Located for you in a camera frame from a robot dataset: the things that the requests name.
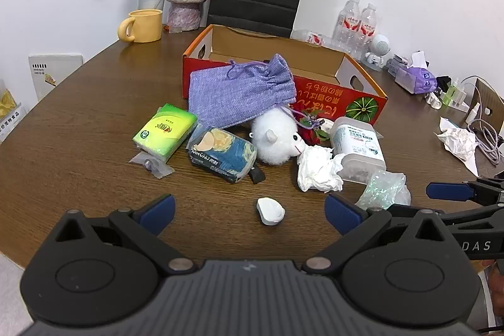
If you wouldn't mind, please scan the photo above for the small white plastic device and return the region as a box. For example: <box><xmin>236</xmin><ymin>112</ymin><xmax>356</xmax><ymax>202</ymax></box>
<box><xmin>256</xmin><ymin>197</ymin><xmax>286</xmax><ymax>225</ymax></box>

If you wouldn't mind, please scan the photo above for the grey coiled cable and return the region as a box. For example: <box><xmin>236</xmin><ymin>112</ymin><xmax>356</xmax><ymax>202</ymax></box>
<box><xmin>467</xmin><ymin>119</ymin><xmax>504</xmax><ymax>165</ymax></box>

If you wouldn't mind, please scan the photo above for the small clear candy wrapper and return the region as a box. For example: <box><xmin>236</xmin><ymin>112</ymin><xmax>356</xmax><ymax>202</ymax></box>
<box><xmin>129</xmin><ymin>152</ymin><xmax>175</xmax><ymax>179</ymax></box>

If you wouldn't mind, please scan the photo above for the person's right hand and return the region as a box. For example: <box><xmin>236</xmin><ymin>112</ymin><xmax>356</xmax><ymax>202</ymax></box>
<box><xmin>487</xmin><ymin>266</ymin><xmax>504</xmax><ymax>321</ymax></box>

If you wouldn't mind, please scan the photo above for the red artificial rose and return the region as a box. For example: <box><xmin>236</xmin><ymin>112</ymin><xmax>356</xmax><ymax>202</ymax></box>
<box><xmin>289</xmin><ymin>100</ymin><xmax>327</xmax><ymax>146</ymax></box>

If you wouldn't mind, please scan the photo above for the purple tissue pack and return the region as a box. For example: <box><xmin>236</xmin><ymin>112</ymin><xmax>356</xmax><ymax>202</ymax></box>
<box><xmin>395</xmin><ymin>50</ymin><xmax>438</xmax><ymax>94</ymax></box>

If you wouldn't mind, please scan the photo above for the green small bottles set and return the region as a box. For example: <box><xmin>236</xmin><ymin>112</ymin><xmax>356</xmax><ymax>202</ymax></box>
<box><xmin>441</xmin><ymin>78</ymin><xmax>471</xmax><ymax>110</ymax></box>

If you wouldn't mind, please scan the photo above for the white wet wipes canister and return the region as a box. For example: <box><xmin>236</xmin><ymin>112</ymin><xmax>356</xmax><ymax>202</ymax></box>
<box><xmin>329</xmin><ymin>116</ymin><xmax>387</xmax><ymax>185</ymax></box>

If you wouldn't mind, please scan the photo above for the white spray bottle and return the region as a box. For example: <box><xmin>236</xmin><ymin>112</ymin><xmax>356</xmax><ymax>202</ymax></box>
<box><xmin>465</xmin><ymin>102</ymin><xmax>482</xmax><ymax>125</ymax></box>

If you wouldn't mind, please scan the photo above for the crumpled white paper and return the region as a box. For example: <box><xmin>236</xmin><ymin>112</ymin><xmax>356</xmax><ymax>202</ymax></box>
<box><xmin>435</xmin><ymin>117</ymin><xmax>479</xmax><ymax>175</ymax></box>

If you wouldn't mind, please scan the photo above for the white robot toy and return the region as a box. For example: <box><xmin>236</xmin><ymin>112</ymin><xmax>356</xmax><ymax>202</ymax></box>
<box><xmin>364</xmin><ymin>34</ymin><xmax>392</xmax><ymax>72</ymax></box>

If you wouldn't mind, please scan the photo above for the white tissue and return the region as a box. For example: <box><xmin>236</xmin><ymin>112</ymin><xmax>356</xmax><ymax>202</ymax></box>
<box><xmin>296</xmin><ymin>145</ymin><xmax>345</xmax><ymax>193</ymax></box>

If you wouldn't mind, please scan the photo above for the grey small box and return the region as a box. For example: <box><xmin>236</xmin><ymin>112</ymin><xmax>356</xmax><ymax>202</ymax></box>
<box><xmin>386</xmin><ymin>54</ymin><xmax>412</xmax><ymax>79</ymax></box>

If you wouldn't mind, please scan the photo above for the yellow snack packet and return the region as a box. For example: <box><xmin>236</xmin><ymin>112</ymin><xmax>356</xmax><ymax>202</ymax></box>
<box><xmin>0</xmin><ymin>78</ymin><xmax>32</xmax><ymax>142</ymax></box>

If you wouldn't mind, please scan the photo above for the red cardboard box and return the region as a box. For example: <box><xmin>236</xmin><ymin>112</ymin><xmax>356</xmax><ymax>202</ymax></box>
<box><xmin>182</xmin><ymin>24</ymin><xmax>388</xmax><ymax>124</ymax></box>

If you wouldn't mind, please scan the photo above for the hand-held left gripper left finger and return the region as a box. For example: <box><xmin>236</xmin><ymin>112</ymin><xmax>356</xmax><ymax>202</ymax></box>
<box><xmin>53</xmin><ymin>193</ymin><xmax>198</xmax><ymax>276</ymax></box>

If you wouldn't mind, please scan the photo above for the clear iridescent plastic wrapper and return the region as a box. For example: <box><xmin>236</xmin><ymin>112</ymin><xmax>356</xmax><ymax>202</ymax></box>
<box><xmin>354</xmin><ymin>169</ymin><xmax>412</xmax><ymax>211</ymax></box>

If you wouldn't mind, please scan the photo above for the white carton by wall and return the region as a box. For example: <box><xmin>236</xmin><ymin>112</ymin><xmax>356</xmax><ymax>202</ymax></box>
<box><xmin>28</xmin><ymin>54</ymin><xmax>84</xmax><ymax>101</ymax></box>

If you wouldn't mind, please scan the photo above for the clear water bottle red label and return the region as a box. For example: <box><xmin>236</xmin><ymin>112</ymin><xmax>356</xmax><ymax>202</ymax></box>
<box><xmin>333</xmin><ymin>0</ymin><xmax>362</xmax><ymax>45</ymax></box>
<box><xmin>356</xmin><ymin>3</ymin><xmax>379</xmax><ymax>50</ymax></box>
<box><xmin>290</xmin><ymin>29</ymin><xmax>335</xmax><ymax>47</ymax></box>

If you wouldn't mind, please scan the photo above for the small black object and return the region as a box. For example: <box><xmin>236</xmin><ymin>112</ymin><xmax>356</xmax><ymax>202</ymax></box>
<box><xmin>248</xmin><ymin>165</ymin><xmax>266</xmax><ymax>185</ymax></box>

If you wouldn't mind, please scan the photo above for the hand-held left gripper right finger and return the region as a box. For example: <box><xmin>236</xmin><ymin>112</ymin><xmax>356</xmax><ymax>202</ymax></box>
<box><xmin>302</xmin><ymin>192</ymin><xmax>450</xmax><ymax>276</ymax></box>

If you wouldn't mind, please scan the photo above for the yellow mug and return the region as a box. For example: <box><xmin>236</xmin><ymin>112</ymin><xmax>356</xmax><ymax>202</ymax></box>
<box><xmin>118</xmin><ymin>9</ymin><xmax>163</xmax><ymax>43</ymax></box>

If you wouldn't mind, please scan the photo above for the purple drawstring pouch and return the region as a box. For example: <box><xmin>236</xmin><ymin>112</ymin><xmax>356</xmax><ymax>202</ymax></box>
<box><xmin>188</xmin><ymin>53</ymin><xmax>297</xmax><ymax>130</ymax></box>

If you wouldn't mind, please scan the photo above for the green tissue pack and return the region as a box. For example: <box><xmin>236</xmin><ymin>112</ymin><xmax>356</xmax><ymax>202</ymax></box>
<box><xmin>132</xmin><ymin>104</ymin><xmax>198</xmax><ymax>157</ymax></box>

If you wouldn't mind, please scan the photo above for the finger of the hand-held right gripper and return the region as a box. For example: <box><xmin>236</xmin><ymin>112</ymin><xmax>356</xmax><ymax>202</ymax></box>
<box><xmin>426</xmin><ymin>179</ymin><xmax>504</xmax><ymax>203</ymax></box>
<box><xmin>388</xmin><ymin>203</ymin><xmax>504</xmax><ymax>233</ymax></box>

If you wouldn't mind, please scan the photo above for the white and yellow plush toy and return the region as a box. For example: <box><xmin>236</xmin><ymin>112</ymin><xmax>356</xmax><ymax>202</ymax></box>
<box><xmin>250</xmin><ymin>108</ymin><xmax>306</xmax><ymax>165</ymax></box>

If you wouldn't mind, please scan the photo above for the blue painted tissue pack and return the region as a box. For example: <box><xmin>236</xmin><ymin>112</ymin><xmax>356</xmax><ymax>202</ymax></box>
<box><xmin>186</xmin><ymin>127</ymin><xmax>258</xmax><ymax>184</ymax></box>

